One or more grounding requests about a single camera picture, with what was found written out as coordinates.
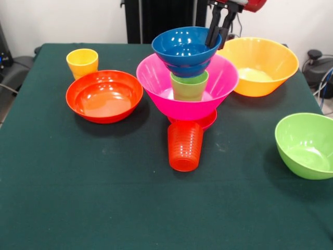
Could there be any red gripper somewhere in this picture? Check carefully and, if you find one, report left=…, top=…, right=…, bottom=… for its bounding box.
left=204, top=0, right=268, bottom=50

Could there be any small dark blue bowl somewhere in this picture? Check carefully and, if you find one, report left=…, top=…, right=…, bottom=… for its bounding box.
left=151, top=26, right=223, bottom=78

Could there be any large orange bowl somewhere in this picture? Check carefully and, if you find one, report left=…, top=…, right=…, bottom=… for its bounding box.
left=217, top=36, right=300, bottom=97

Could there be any green cup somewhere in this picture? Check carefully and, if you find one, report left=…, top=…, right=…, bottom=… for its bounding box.
left=170, top=70, right=210, bottom=102

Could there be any large pink bowl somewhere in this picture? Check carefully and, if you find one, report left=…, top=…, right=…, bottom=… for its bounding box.
left=136, top=53, right=240, bottom=122

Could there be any small magenta bowl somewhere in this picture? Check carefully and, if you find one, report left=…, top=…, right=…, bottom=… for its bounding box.
left=167, top=109, right=218, bottom=131

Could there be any orange-red ribbed cup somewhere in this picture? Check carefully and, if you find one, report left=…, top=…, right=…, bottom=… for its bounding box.
left=168, top=121, right=204, bottom=172

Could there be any light green bowl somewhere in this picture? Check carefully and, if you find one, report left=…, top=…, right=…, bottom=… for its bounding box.
left=275, top=112, right=333, bottom=180

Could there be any red shallow bowl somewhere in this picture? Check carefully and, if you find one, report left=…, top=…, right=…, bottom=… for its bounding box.
left=65, top=70, right=144, bottom=124

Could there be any yellow cup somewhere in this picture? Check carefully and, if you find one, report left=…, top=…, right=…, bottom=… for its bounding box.
left=66, top=48, right=99, bottom=80

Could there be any dark green tablecloth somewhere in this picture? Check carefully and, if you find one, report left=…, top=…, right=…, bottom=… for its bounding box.
left=0, top=43, right=333, bottom=250

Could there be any black equipment box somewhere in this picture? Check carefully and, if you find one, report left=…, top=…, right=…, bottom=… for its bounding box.
left=0, top=22, right=14, bottom=76

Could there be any black wall cable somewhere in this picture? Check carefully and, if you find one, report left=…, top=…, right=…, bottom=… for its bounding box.
left=229, top=15, right=244, bottom=39

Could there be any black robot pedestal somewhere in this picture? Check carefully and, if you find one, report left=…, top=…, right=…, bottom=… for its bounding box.
left=121, top=0, right=213, bottom=44

